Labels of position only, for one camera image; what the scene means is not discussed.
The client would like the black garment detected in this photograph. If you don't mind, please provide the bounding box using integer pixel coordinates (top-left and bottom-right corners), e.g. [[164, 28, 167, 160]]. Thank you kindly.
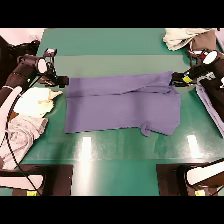
[[199, 77, 224, 123]]

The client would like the lavender garment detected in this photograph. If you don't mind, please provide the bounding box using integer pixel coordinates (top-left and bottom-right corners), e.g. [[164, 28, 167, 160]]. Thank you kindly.
[[194, 83, 224, 139]]

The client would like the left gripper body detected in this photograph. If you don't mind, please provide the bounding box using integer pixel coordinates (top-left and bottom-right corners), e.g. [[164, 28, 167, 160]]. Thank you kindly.
[[39, 74, 70, 89]]

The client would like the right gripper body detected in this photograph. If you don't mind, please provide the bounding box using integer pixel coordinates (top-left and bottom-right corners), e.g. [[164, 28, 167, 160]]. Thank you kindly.
[[171, 70, 196, 88]]

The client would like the white garment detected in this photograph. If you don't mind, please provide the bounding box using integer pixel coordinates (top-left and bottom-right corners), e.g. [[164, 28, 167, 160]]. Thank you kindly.
[[162, 28, 214, 52]]

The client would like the brown garment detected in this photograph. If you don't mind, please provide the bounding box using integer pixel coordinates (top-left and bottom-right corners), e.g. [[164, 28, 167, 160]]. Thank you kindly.
[[7, 111, 20, 122]]

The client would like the black cable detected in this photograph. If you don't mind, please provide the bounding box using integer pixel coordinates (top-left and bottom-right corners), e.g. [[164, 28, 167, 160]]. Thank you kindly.
[[4, 94, 44, 196]]

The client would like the purple T-shirt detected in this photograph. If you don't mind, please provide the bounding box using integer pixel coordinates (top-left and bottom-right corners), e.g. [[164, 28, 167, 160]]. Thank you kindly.
[[63, 70, 183, 138]]

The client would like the cream garment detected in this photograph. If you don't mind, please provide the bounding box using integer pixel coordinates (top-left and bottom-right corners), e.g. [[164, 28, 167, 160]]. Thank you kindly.
[[12, 86, 64, 119]]

